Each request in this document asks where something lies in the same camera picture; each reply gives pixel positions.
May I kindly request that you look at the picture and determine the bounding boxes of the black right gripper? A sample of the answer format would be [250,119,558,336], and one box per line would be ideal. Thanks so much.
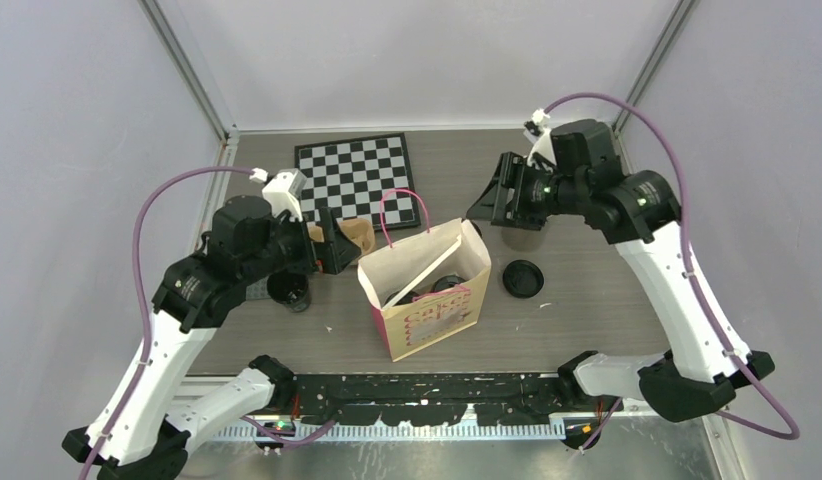
[466,150,587,230]

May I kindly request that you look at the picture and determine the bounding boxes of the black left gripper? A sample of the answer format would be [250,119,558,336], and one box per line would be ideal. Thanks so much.
[241,205,361,284]

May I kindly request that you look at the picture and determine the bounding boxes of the white paper straw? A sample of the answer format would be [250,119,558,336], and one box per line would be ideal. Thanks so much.
[381,233,462,310]

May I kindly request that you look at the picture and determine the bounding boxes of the stack of black lids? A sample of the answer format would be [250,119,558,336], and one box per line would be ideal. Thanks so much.
[501,259,545,299]

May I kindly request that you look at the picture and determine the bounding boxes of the pink paper bag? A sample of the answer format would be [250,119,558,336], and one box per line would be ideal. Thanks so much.
[357,218,492,362]

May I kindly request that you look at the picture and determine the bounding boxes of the black coffee cup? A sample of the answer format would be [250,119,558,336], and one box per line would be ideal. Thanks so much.
[266,271,311,313]
[430,274,470,294]
[390,290,419,305]

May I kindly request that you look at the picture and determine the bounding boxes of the black plastic cup lid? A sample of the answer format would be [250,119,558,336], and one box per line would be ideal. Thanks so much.
[469,220,483,238]

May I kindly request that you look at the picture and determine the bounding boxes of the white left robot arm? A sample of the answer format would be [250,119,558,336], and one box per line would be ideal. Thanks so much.
[62,196,361,479]

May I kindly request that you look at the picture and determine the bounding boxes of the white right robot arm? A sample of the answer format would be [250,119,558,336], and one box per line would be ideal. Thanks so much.
[466,119,775,422]

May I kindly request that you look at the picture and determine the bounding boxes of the brown cardboard cup carrier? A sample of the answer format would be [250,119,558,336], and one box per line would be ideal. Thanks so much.
[339,218,377,266]

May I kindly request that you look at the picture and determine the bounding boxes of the cup of white paper straws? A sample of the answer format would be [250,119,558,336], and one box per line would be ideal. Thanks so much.
[501,227,548,253]

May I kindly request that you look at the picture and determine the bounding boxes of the black white chessboard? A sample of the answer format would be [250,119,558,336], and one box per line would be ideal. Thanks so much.
[294,133,421,230]

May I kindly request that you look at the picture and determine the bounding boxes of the grey building baseplate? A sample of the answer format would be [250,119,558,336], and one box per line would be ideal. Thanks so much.
[246,277,270,301]

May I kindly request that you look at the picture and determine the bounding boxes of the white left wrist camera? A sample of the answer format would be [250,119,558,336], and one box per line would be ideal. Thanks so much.
[261,168,307,222]

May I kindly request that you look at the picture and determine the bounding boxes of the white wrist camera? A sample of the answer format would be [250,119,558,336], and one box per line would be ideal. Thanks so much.
[261,168,307,222]
[524,109,557,172]

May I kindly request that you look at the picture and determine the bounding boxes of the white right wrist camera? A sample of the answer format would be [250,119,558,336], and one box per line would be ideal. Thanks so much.
[524,109,557,172]

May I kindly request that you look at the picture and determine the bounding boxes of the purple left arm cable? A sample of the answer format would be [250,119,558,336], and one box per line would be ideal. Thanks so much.
[76,166,270,480]

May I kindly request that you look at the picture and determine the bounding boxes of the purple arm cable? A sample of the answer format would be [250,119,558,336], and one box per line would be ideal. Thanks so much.
[76,166,270,480]
[540,91,802,442]

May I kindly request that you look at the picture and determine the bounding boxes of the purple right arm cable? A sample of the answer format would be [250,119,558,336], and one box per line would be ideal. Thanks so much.
[540,91,802,442]

